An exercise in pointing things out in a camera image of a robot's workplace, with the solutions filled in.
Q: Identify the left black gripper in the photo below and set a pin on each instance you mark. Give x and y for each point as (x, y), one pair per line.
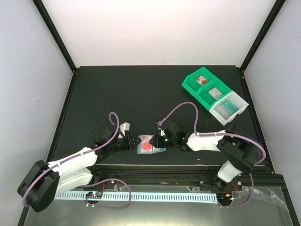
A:
(130, 143)

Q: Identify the white slotted cable duct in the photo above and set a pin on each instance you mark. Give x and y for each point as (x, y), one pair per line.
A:
(142, 197)

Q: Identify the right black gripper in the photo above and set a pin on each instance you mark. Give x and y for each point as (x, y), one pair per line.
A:
(156, 142)

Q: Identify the blue card holder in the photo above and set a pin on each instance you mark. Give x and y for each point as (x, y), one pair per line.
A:
(154, 150)

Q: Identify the white card in bin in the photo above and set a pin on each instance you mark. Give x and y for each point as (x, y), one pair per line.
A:
(215, 93)

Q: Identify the black front rail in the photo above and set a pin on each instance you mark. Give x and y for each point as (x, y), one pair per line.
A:
(155, 174)

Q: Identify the right black frame post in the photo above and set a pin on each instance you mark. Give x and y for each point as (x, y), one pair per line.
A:
(262, 33)

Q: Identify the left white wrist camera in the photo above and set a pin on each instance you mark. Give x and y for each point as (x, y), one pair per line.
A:
(124, 127)

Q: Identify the black frame post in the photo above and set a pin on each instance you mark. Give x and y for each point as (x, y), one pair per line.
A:
(262, 33)
(54, 33)

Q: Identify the clear white bin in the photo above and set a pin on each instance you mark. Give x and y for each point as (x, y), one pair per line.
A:
(221, 114)

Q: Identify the left small circuit board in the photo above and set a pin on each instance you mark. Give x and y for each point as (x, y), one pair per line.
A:
(94, 195)

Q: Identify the red dot credit card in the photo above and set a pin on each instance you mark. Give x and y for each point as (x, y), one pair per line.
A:
(146, 147)

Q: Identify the teal card in bin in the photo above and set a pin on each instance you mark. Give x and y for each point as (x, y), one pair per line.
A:
(229, 107)

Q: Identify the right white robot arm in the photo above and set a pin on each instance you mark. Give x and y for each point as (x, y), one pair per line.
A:
(240, 151)

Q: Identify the red dot card in bin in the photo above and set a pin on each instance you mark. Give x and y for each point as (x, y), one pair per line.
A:
(201, 80)

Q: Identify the left black frame post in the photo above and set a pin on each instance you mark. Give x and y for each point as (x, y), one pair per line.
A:
(54, 33)

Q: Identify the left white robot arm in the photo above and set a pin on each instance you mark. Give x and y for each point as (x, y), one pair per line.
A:
(47, 180)

